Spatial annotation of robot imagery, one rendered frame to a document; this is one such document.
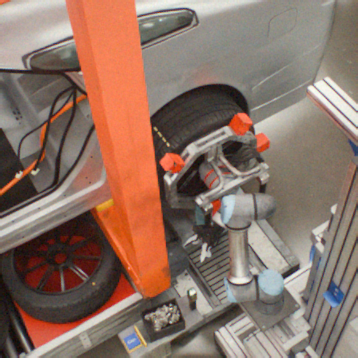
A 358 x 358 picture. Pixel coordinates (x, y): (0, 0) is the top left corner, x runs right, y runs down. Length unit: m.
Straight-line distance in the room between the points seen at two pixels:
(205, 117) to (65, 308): 1.27
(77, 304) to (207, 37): 1.57
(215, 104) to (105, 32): 1.52
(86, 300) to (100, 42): 1.93
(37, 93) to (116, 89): 1.66
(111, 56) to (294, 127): 2.91
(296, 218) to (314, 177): 0.35
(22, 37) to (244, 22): 1.05
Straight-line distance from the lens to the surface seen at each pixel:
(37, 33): 2.79
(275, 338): 3.22
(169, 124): 3.34
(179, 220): 4.09
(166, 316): 3.44
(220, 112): 3.37
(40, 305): 3.65
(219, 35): 3.13
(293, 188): 4.51
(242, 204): 2.76
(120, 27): 1.99
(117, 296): 3.85
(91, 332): 3.72
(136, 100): 2.24
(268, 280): 3.00
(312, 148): 4.72
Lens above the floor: 3.76
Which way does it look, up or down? 56 degrees down
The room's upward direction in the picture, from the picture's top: 4 degrees counter-clockwise
